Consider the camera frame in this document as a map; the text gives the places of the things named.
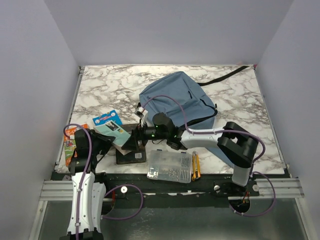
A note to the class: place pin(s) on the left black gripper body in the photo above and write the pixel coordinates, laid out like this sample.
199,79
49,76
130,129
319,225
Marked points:
101,144

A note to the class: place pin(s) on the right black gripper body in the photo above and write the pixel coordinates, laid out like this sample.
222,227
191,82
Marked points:
148,133

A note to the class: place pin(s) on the black paperback book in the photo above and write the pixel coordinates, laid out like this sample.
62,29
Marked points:
130,157

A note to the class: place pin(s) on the teal paperback book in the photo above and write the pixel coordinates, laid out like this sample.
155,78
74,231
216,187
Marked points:
112,129

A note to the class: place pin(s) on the blue student backpack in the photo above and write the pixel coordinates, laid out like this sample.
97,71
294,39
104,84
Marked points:
182,99

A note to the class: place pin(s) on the blue blister pack card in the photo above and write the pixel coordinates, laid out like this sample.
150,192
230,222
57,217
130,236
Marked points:
107,117

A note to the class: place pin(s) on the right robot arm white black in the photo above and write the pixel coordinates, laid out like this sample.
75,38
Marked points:
238,145

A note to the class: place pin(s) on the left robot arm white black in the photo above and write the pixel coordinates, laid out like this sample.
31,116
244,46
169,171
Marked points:
88,187

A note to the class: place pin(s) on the orange treehouse book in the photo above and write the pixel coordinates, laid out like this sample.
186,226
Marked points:
69,143

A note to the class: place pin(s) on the clear plastic screw box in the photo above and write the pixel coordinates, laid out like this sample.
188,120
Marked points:
169,166

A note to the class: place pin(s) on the yellow utility knife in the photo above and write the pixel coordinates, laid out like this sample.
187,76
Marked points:
196,172

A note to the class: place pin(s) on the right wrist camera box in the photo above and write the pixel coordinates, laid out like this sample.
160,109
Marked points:
142,114

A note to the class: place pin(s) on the black mounting base plate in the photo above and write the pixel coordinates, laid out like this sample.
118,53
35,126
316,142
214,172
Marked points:
225,190

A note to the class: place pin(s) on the aluminium rail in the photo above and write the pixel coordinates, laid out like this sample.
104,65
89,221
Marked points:
284,188

